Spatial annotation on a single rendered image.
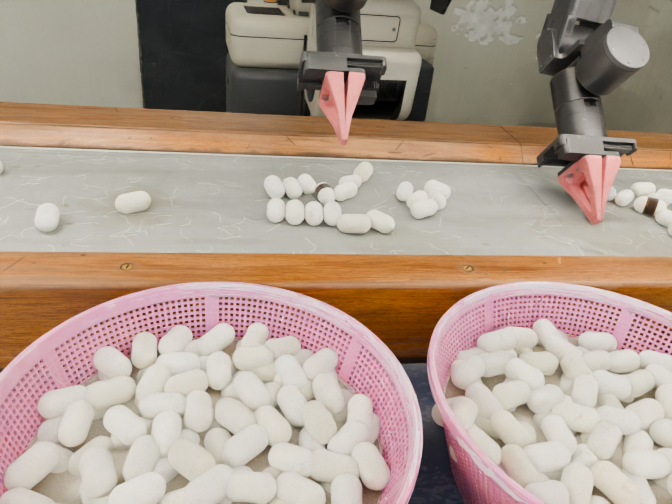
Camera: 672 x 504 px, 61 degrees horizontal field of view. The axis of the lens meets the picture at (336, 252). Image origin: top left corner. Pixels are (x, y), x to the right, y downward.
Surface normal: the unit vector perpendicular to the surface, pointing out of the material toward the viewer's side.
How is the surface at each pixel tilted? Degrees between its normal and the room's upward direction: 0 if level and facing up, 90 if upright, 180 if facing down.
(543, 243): 0
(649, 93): 90
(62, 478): 0
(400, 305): 90
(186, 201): 0
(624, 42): 41
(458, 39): 90
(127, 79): 90
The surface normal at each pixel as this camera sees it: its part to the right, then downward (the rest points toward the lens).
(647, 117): -0.97, 0.04
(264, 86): 0.22, 0.51
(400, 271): 0.09, -0.86
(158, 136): 0.16, -0.25
